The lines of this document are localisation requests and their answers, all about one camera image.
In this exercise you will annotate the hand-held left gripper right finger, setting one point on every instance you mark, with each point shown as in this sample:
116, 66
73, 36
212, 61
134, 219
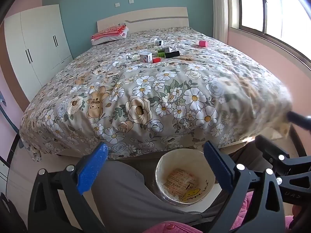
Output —
218, 167

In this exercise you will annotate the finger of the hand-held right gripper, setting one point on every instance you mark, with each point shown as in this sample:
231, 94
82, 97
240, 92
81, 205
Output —
297, 120
272, 148

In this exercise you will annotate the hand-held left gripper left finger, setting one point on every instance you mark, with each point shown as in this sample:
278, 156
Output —
93, 167

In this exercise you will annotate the white round waste bin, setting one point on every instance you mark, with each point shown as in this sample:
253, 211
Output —
184, 177

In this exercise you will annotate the pink cylinder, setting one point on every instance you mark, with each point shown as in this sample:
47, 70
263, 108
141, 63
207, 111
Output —
203, 43

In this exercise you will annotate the white printed box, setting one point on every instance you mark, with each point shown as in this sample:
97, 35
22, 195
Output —
145, 56

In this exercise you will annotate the black cylinder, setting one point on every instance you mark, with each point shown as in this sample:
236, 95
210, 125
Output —
172, 54

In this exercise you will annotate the red cylinder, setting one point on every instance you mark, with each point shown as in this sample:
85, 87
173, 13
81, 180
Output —
156, 60

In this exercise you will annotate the white paper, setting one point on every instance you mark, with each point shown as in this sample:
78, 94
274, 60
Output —
174, 48

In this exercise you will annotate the small grey and white can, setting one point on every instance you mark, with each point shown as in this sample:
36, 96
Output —
166, 49

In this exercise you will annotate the green cube block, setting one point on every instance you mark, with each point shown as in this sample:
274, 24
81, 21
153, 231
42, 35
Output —
160, 51

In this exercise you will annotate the white bottle with dark label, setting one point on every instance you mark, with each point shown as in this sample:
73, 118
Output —
158, 42

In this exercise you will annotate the pink fleece garment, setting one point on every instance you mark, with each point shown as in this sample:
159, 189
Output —
167, 227

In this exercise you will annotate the floral printed blanket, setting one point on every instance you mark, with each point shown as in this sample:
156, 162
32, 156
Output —
150, 97

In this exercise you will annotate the window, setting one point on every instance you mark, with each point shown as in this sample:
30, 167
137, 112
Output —
279, 7

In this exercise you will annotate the white pillow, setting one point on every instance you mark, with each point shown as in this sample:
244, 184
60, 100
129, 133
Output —
109, 40

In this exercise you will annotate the white wardrobe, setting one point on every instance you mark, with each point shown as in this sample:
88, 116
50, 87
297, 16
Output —
41, 43

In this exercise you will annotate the cream curtain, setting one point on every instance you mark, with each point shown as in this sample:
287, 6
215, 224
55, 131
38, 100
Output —
220, 9

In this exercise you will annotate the folded pink cloth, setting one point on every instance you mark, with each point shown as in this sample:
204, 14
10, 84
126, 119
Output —
109, 31

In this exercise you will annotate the beige wooden bed headboard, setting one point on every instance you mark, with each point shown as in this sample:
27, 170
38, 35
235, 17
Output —
155, 17

